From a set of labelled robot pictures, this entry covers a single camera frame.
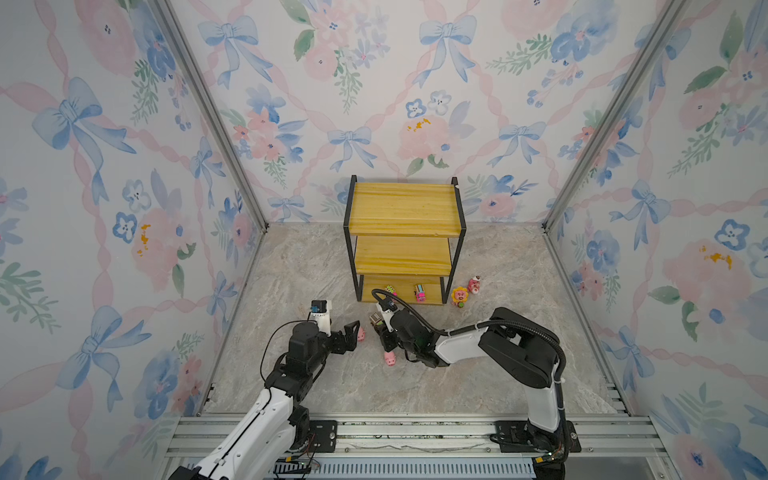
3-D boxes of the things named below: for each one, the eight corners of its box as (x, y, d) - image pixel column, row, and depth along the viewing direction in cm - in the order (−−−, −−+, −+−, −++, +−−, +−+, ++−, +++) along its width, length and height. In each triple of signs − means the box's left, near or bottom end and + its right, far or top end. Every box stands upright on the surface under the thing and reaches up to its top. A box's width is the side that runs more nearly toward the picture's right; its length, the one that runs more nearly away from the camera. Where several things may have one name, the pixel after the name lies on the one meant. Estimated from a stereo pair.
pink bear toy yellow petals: (451, 308, 98) (453, 301, 95) (449, 293, 102) (451, 286, 98) (467, 308, 98) (470, 301, 95) (464, 293, 102) (467, 286, 98)
